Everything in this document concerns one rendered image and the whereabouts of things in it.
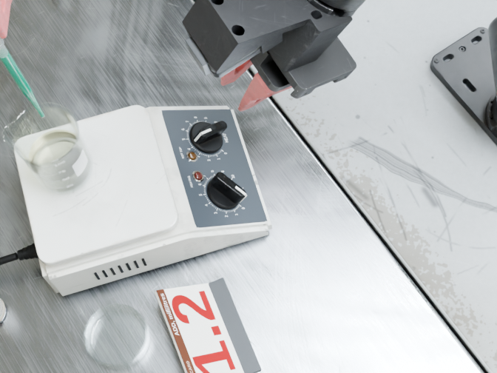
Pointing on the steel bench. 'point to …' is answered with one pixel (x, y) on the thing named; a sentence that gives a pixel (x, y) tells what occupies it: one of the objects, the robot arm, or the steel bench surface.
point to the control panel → (239, 166)
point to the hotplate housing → (115, 266)
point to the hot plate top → (104, 192)
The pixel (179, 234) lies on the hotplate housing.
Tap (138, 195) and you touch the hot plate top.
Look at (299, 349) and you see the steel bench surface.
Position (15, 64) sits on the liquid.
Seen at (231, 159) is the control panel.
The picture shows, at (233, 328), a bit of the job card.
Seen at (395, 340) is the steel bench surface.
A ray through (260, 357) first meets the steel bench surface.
